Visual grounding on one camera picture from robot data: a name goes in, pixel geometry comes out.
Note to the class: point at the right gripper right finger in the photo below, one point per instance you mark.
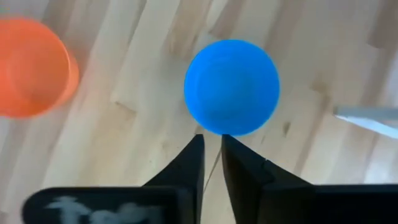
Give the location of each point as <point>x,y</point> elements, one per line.
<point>242,168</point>

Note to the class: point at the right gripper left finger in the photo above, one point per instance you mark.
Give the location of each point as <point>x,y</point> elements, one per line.
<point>189,168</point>

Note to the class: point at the blue mini bowl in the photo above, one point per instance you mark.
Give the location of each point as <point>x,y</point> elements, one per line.
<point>231,87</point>

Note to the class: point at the orange mini bowl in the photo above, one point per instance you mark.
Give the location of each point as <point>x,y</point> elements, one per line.
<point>31,68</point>

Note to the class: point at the white perforated metal rack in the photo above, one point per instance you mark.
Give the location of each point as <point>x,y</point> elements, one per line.
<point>373,121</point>

